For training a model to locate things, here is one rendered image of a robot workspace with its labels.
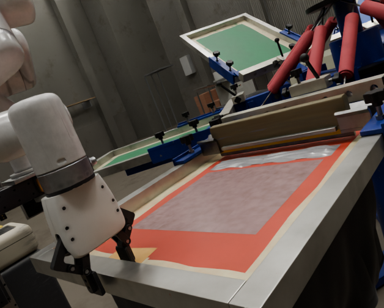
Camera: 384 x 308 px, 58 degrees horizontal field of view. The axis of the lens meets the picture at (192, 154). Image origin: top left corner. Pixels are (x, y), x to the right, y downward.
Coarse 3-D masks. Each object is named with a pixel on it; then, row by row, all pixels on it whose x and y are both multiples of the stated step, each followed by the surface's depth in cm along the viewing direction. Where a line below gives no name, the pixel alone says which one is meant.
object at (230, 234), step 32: (320, 160) 74; (256, 192) 70; (288, 192) 64; (192, 224) 67; (224, 224) 61; (256, 224) 57; (160, 256) 59; (192, 256) 55; (224, 256) 51; (256, 256) 48
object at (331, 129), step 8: (320, 128) 83; (328, 128) 81; (336, 128) 80; (280, 136) 90; (288, 136) 88; (296, 136) 86; (304, 136) 85; (240, 144) 99; (248, 144) 97; (256, 144) 95
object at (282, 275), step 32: (192, 160) 106; (352, 160) 58; (160, 192) 96; (320, 192) 51; (352, 192) 52; (320, 224) 43; (32, 256) 73; (96, 256) 60; (288, 256) 39; (320, 256) 42; (128, 288) 48; (160, 288) 42; (192, 288) 40; (224, 288) 37; (256, 288) 35; (288, 288) 36
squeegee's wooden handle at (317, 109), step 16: (336, 96) 79; (272, 112) 90; (288, 112) 87; (304, 112) 84; (320, 112) 82; (224, 128) 102; (240, 128) 98; (256, 128) 95; (272, 128) 91; (288, 128) 88; (304, 128) 86; (224, 144) 104
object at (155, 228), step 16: (224, 160) 104; (208, 176) 94; (224, 176) 89; (240, 176) 84; (176, 192) 91; (192, 192) 86; (208, 192) 81; (224, 192) 77; (160, 208) 83; (176, 208) 79; (192, 208) 75; (144, 224) 76; (160, 224) 73; (176, 224) 70; (112, 240) 74; (144, 240) 68; (160, 240) 65
